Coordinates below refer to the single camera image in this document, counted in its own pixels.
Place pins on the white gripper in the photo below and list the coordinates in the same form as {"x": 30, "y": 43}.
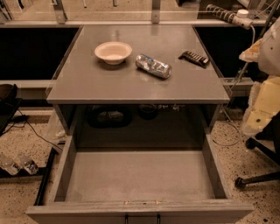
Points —
{"x": 270, "y": 57}

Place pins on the silver redbull can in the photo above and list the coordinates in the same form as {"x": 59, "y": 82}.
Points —
{"x": 153, "y": 66}

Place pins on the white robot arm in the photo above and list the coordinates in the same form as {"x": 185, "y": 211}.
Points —
{"x": 269, "y": 58}

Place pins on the grey open top drawer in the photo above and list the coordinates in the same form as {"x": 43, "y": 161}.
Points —
{"x": 139, "y": 187}

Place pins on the white power strip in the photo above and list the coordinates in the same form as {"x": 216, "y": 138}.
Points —
{"x": 239, "y": 18}

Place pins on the white paper bowl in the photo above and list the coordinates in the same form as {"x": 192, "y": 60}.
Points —
{"x": 113, "y": 53}

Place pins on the grey cabinet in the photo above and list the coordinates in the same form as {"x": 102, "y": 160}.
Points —
{"x": 190, "y": 96}

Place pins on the black chair on left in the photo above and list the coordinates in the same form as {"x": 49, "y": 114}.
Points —
{"x": 9, "y": 104}

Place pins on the clear plastic water bottle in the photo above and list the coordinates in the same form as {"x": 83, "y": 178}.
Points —
{"x": 28, "y": 164}
{"x": 9, "y": 165}

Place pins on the black floor stand frame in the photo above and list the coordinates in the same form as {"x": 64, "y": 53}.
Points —
{"x": 43, "y": 173}

